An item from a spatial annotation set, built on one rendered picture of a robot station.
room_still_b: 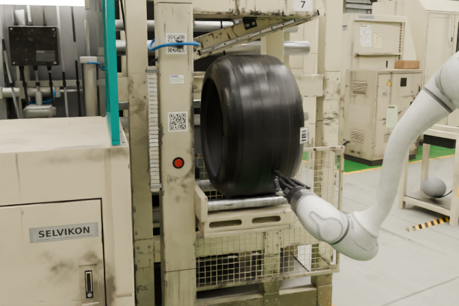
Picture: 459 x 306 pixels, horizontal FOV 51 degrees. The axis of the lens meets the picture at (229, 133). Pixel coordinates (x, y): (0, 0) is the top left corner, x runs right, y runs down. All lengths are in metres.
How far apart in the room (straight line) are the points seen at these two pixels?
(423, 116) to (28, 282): 1.07
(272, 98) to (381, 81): 4.75
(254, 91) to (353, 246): 0.62
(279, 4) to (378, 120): 4.41
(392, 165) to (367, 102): 5.04
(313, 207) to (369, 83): 5.07
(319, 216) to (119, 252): 0.56
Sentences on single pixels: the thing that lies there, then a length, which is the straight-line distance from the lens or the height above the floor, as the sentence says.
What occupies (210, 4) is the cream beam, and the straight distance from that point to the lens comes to 2.10.
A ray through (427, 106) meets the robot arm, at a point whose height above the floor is 1.34.
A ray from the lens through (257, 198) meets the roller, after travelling 1.89.
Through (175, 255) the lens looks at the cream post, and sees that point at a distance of 1.96.
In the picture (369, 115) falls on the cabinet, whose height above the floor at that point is 0.66.
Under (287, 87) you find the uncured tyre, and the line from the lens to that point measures 1.76.
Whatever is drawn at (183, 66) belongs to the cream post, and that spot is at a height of 1.43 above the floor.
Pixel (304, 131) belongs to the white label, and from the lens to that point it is 1.76.
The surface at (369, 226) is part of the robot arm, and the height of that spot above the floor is 0.97.
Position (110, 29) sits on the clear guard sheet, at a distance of 1.10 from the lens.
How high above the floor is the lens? 1.48
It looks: 10 degrees down
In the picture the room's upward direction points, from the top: straight up
